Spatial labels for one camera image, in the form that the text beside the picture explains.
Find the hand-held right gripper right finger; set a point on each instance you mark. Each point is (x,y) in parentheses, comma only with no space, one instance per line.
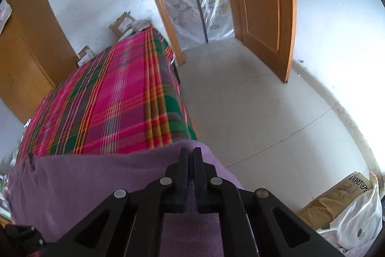
(197,178)

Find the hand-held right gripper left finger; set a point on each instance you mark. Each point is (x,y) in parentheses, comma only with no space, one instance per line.
(183,178)

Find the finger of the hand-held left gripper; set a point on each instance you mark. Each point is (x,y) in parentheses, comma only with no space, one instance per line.
(24,234)

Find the purple fleece sweater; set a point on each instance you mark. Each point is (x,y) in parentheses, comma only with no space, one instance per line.
(90,184)

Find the plaid bed sheet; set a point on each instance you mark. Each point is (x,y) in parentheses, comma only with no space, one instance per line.
(120,94)

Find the brown paper sack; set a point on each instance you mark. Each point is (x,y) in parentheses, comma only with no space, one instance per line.
(331,202)

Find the white cardboard box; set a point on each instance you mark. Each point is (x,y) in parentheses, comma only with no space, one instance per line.
(85,55)

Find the plastic mailer bags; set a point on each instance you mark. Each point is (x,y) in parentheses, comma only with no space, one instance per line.
(141,26)

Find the brown cardboard box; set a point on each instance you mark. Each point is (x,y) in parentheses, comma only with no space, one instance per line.
(120,25)

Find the white bedding pile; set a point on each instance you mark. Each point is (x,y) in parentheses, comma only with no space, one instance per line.
(361,221)

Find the wooden wardrobe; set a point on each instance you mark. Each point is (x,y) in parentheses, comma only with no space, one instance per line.
(30,64)

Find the wooden door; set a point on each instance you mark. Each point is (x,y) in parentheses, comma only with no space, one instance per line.
(261,19)

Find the white plastic bag red print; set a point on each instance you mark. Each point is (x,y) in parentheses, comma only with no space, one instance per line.
(4,16)

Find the wooden door frame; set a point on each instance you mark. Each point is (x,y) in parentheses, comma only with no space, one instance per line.
(179,52)

